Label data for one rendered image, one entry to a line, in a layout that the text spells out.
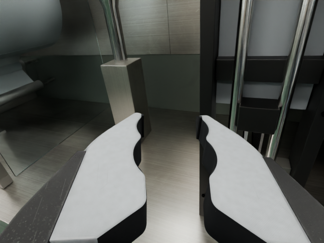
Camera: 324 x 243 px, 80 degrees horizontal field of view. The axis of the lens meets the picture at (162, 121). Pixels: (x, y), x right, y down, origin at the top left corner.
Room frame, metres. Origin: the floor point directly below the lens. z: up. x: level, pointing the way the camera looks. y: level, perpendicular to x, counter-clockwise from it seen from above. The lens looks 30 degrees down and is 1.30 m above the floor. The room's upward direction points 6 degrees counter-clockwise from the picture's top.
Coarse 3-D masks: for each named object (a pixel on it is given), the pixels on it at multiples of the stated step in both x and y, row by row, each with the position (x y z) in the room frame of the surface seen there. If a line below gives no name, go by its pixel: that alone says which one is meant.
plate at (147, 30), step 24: (96, 0) 0.89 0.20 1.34; (120, 0) 0.85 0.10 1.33; (144, 0) 0.80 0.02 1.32; (168, 0) 0.77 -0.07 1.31; (192, 0) 0.73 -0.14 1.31; (96, 24) 0.90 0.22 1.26; (144, 24) 0.81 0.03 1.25; (168, 24) 0.77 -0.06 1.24; (192, 24) 0.73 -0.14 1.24; (144, 48) 0.81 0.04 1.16; (168, 48) 0.77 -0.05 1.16; (192, 48) 0.73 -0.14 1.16
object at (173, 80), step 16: (144, 64) 0.82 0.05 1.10; (160, 64) 0.79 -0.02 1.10; (176, 64) 0.76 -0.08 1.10; (192, 64) 0.73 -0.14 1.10; (144, 80) 0.83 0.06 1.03; (160, 80) 0.79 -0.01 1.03; (176, 80) 0.76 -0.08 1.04; (192, 80) 0.73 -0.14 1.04; (160, 96) 0.80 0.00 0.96; (176, 96) 0.76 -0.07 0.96; (192, 96) 0.74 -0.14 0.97; (224, 112) 0.68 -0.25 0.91
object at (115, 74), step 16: (112, 0) 0.58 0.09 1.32; (112, 16) 0.58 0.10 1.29; (112, 32) 0.58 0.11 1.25; (112, 48) 0.59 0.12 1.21; (112, 64) 0.57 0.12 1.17; (128, 64) 0.55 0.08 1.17; (112, 80) 0.57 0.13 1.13; (128, 80) 0.54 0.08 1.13; (112, 96) 0.57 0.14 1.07; (128, 96) 0.55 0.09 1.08; (144, 96) 0.61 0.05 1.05; (112, 112) 0.58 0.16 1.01; (128, 112) 0.55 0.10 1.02; (144, 112) 0.59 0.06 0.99; (144, 128) 0.58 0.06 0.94
